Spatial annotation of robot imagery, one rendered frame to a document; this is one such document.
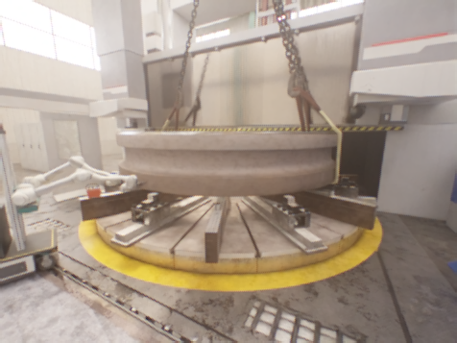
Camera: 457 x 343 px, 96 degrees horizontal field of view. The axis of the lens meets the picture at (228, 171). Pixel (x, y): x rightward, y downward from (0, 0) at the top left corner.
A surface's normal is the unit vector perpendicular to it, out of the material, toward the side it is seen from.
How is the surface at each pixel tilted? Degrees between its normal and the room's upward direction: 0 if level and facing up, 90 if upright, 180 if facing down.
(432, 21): 90
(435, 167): 90
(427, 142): 90
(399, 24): 90
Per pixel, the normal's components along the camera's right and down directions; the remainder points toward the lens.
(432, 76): -0.46, 0.16
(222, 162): -0.04, 0.18
